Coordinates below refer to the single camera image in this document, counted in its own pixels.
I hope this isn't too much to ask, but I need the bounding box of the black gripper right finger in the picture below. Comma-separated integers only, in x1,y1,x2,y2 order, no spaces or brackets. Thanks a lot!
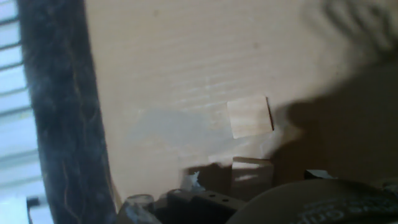
226,169,398,224

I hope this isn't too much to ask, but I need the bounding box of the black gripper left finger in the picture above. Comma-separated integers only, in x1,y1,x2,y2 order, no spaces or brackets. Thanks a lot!
116,188,247,224

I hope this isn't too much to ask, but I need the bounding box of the small wooden cube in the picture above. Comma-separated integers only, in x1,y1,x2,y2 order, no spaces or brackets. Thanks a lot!
226,95,275,140
231,156,275,202

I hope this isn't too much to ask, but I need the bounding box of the brown cardboard sheet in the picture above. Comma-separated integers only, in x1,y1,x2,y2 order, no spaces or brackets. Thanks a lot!
83,0,398,203

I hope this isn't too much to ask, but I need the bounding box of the dark marble pattern mat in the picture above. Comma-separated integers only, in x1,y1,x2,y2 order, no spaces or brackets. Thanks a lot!
17,0,118,224

